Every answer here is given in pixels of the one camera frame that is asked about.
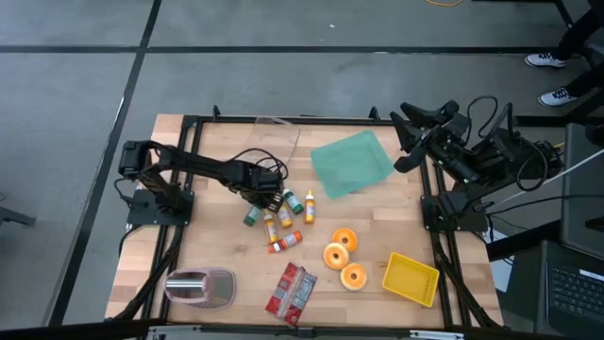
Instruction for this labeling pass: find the orange-red paint bottle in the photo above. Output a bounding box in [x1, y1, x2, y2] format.
[267, 229, 304, 255]

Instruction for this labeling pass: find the yellow plastic basket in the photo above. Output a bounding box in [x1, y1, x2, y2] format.
[380, 251, 441, 309]

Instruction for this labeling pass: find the green paint bottle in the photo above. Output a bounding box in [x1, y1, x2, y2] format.
[281, 187, 306, 216]
[242, 204, 264, 228]

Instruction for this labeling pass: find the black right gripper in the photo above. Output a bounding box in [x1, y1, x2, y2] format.
[389, 99, 474, 174]

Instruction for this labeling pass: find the grey chair base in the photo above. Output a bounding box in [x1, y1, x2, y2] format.
[0, 190, 38, 229]

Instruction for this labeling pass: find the person's leg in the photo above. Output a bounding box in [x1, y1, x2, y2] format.
[564, 59, 604, 99]
[558, 3, 604, 61]

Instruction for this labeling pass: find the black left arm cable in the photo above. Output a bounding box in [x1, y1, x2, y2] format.
[225, 146, 290, 183]

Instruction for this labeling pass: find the person's white shoe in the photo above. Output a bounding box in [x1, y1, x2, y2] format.
[537, 86, 580, 109]
[524, 51, 569, 70]

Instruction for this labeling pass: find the dark laptop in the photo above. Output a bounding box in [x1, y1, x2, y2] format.
[534, 239, 604, 340]

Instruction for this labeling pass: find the yellow paint bottle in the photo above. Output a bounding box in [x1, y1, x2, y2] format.
[262, 212, 279, 246]
[277, 203, 294, 230]
[303, 189, 317, 226]

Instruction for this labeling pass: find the clear plastic container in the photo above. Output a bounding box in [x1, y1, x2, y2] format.
[253, 115, 302, 168]

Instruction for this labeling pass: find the white cable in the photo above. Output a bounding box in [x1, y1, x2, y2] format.
[485, 147, 604, 212]

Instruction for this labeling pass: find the silver metal cylinder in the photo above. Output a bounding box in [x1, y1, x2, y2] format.
[164, 277, 208, 293]

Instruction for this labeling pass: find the black metal table frame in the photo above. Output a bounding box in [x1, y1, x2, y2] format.
[104, 104, 507, 340]

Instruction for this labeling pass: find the red snack package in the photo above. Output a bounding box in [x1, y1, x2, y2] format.
[263, 261, 319, 329]

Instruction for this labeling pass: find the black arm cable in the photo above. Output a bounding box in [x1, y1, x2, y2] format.
[465, 94, 500, 144]
[225, 146, 290, 183]

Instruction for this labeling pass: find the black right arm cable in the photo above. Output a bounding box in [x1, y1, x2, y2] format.
[465, 94, 500, 144]

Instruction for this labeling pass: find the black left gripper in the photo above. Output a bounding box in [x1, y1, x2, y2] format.
[225, 160, 286, 213]

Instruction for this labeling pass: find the teal plastic tray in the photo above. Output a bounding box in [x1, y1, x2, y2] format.
[310, 129, 395, 200]

